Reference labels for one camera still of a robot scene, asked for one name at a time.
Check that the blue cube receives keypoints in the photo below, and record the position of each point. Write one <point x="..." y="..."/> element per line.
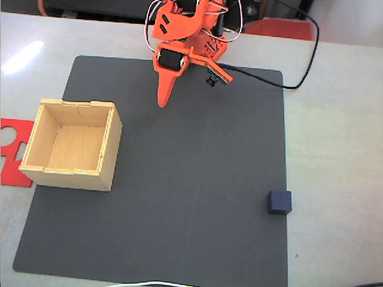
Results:
<point x="279" y="202"/>

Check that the open wooden box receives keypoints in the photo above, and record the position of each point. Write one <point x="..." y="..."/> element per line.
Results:
<point x="74" y="146"/>

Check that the dark grey mat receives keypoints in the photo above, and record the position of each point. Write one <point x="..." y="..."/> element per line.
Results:
<point x="185" y="179"/>

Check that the red flat panel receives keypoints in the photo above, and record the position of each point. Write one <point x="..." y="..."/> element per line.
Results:
<point x="278" y="30"/>

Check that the red cut-out sheet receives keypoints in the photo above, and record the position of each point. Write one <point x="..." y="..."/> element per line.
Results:
<point x="15" y="176"/>

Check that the wrist camera on orange bracket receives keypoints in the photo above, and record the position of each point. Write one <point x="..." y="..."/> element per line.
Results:
<point x="214" y="67"/>

